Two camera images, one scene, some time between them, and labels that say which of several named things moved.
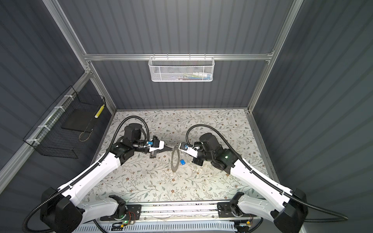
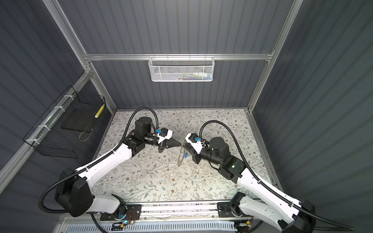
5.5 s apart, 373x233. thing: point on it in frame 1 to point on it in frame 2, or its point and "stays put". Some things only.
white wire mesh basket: x=181 y=69 stays put
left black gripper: x=153 y=155 to x=172 y=143
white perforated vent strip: x=181 y=227 stays put
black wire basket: x=63 y=129 stays put
